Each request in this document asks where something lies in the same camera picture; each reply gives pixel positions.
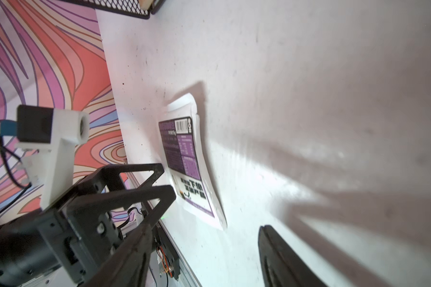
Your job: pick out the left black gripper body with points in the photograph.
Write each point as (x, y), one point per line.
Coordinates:
(76, 234)

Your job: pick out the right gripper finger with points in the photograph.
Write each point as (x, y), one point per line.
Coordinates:
(281, 266)

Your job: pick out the purple coffee bag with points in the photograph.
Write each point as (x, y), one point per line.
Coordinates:
(180, 133)

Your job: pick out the two-tier wooden wire shelf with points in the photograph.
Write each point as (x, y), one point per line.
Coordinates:
(136, 9)

